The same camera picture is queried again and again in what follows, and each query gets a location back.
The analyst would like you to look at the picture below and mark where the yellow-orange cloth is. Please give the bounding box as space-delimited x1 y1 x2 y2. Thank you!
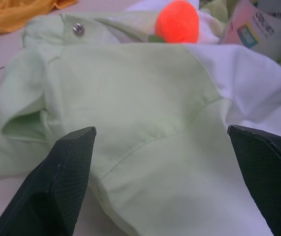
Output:
0 0 78 34

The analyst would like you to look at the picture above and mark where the white printed paper box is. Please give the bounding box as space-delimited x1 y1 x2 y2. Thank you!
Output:
220 0 281 61

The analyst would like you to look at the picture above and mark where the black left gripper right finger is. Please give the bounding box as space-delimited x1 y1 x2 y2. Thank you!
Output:
226 124 281 236

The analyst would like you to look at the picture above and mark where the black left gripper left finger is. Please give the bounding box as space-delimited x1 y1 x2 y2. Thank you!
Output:
0 126 97 236

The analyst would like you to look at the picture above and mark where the light green and white garment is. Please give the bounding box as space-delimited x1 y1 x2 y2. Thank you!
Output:
0 0 281 236

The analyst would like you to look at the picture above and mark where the orange plush pompom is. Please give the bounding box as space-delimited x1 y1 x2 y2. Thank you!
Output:
154 0 199 44

